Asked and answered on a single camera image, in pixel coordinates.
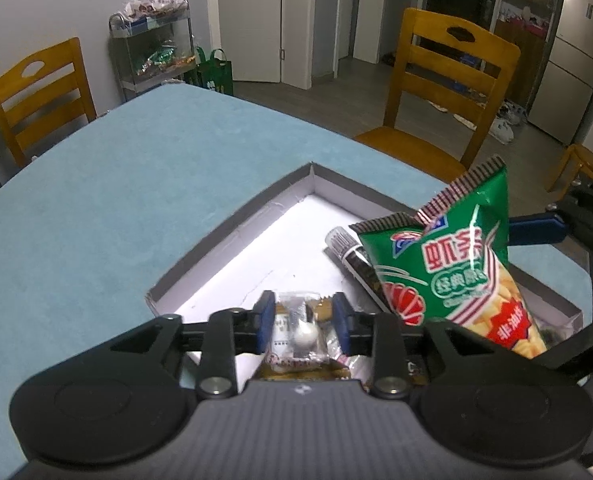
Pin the white door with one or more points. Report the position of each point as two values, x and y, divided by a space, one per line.
249 15

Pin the scattered shoes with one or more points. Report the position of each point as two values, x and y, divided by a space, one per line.
509 110

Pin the metal cart rack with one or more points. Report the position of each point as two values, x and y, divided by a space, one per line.
146 22

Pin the clear white-ball candy packet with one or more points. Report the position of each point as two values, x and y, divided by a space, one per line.
301 332

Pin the green tote bag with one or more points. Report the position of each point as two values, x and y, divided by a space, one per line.
219 75

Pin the wooden stool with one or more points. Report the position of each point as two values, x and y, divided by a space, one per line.
579 157

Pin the white sneaker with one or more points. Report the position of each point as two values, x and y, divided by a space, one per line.
501 131

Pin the grey cardboard box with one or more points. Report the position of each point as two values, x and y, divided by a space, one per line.
286 255

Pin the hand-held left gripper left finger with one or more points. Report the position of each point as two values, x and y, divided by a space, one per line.
265 322

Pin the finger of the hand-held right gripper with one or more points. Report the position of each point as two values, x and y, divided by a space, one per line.
536 230
586 350

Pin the pile of green snack packets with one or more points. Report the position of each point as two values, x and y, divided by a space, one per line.
161 57

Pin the silver refrigerator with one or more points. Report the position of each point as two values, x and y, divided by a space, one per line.
571 60

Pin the brown white-label snack packet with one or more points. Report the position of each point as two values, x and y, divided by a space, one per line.
306 374

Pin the green chips bag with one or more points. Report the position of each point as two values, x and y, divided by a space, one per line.
451 280

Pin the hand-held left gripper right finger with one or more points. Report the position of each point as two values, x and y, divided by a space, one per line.
340 322

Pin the long brown stick packet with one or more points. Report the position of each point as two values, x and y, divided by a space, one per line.
351 255

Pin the wooden chair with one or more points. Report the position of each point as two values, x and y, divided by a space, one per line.
66 55
426 22

